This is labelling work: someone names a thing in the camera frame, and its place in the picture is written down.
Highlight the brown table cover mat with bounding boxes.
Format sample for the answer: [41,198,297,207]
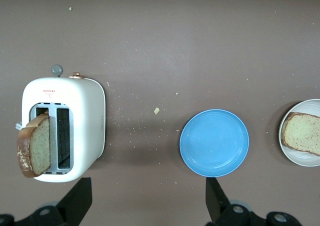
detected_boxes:
[0,0,320,226]

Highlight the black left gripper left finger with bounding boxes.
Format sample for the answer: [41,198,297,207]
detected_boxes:
[0,177,93,226]

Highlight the brown-crust bread slice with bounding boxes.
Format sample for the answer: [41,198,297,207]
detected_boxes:
[281,111,320,157]
[16,112,51,179]

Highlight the white two-slot toaster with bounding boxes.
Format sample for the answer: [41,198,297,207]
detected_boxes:
[14,64,107,183]

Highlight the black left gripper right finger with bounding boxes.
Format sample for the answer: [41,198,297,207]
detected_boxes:
[205,177,303,226]

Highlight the blue round plate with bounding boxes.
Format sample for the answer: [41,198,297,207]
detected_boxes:
[179,108,250,178]

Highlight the beige round plate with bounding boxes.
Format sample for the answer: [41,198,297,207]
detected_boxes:
[278,98,320,167]

